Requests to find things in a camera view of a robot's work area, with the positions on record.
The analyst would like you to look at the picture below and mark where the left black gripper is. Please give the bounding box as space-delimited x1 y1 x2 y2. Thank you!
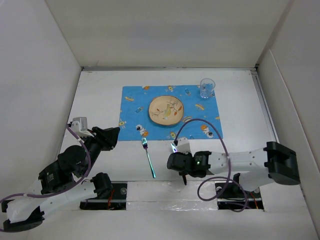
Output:
81 126 121 177

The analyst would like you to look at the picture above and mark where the iridescent knife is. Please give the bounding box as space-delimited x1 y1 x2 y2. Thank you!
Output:
170 142 187 186

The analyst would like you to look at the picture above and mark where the blue patterned cloth placemat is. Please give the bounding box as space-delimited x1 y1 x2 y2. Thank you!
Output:
118 85 223 141

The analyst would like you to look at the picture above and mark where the iridescent fork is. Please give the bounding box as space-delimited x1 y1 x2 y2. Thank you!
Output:
141 137 156 179

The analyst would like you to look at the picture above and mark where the beige floral plate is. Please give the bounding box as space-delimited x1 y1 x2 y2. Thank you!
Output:
148 95 184 126

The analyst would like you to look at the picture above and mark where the clear plastic cup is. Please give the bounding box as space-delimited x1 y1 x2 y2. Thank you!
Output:
199 78 216 99

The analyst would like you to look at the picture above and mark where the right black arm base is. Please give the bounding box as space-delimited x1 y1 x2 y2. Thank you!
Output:
217 181 264 212

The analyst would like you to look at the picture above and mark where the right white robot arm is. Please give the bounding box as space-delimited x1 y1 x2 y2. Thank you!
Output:
167 138 301 197

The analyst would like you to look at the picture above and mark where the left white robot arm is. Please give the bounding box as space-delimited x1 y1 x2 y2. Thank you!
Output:
0 123 120 233

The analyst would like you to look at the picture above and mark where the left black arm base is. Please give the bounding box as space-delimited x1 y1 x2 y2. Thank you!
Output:
79 181 128 211

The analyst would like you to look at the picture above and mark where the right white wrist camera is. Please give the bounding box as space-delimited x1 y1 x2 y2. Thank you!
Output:
173 137 191 154

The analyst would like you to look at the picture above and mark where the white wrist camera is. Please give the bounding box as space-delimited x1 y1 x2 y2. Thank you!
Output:
173 137 191 154
69 117 91 138

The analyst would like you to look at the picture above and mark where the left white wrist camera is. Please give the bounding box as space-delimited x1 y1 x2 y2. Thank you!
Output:
69 117 91 138

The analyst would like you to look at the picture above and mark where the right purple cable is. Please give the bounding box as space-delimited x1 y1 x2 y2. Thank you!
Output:
175 118 251 213

